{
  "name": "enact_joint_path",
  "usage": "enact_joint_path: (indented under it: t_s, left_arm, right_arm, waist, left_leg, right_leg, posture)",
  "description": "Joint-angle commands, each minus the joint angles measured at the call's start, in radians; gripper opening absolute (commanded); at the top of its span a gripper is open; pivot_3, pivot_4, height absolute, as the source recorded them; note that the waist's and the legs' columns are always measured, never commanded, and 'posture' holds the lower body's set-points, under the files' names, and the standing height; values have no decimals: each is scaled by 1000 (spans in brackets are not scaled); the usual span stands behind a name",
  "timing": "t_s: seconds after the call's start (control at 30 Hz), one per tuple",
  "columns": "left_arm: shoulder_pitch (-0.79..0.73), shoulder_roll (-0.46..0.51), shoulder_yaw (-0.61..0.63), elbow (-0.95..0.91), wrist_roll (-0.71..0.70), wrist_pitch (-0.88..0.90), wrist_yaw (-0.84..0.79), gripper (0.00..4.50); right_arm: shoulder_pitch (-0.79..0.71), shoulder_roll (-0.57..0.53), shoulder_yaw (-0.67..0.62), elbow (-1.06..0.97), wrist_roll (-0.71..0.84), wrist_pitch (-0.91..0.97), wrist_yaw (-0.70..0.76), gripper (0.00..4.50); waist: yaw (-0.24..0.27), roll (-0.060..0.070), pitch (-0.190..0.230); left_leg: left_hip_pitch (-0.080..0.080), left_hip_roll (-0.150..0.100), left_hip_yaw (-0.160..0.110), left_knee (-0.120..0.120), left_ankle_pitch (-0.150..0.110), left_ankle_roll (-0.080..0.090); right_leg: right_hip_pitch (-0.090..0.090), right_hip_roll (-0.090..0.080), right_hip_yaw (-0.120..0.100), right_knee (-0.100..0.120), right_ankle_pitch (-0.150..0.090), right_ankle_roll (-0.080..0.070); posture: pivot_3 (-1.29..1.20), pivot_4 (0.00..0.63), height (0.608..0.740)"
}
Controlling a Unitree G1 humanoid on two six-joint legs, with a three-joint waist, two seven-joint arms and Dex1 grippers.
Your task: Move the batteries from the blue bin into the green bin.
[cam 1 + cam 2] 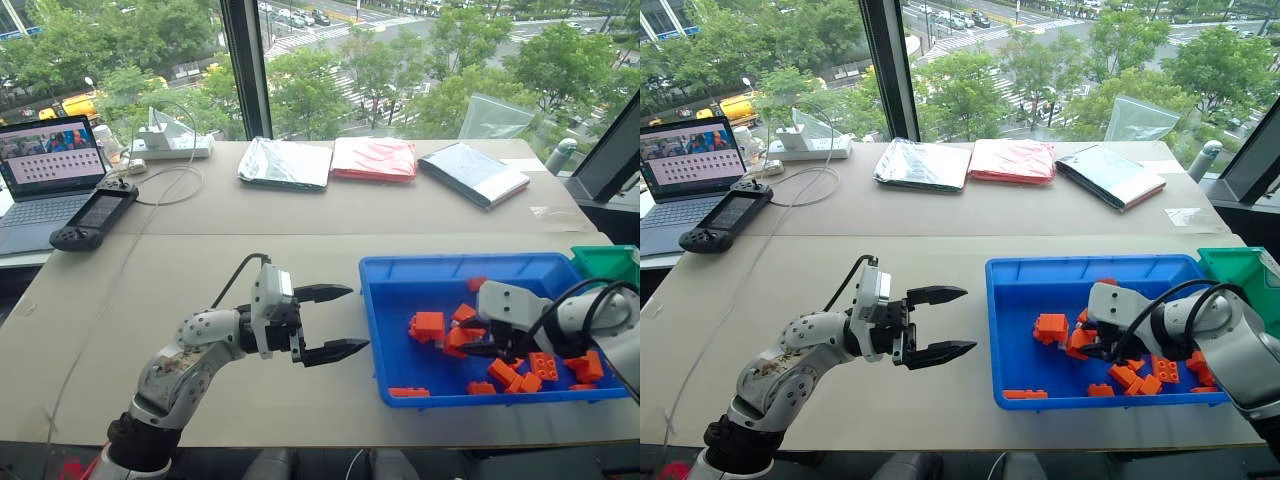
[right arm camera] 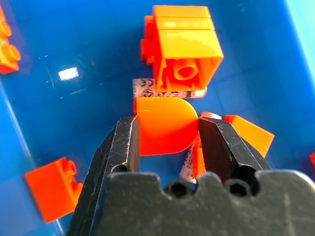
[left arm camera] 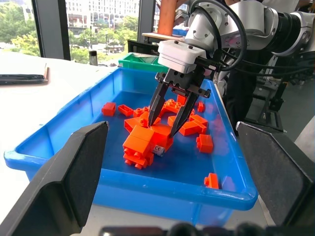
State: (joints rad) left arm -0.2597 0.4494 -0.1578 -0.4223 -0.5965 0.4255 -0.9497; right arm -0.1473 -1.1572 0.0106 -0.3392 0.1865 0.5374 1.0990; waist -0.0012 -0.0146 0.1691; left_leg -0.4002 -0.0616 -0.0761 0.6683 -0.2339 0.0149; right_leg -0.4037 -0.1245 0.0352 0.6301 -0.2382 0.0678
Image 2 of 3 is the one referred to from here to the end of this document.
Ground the white label sticker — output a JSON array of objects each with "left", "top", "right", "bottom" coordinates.
[{"left": 132, "top": 78, "right": 208, "bottom": 99}]

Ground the orange rounded plastic block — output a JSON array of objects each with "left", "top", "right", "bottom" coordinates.
[{"left": 133, "top": 96, "right": 199, "bottom": 157}]

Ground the blue plastic bin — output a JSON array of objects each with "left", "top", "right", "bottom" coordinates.
[{"left": 0, "top": 0, "right": 315, "bottom": 236}]

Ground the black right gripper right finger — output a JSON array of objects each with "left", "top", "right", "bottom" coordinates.
[{"left": 198, "top": 116, "right": 272, "bottom": 184}]

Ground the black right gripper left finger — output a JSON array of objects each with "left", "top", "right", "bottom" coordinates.
[{"left": 65, "top": 115, "right": 141, "bottom": 236}]

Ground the orange studded toy brick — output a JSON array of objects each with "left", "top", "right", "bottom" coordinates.
[
  {"left": 24, "top": 156, "right": 84, "bottom": 224},
  {"left": 0, "top": 3, "right": 22, "bottom": 75}
]

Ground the white and red battery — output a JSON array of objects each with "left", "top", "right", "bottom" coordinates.
[{"left": 179, "top": 111, "right": 222, "bottom": 184}]

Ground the orange stacked toy brick block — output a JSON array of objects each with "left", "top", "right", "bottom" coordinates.
[{"left": 140, "top": 4, "right": 225, "bottom": 93}]

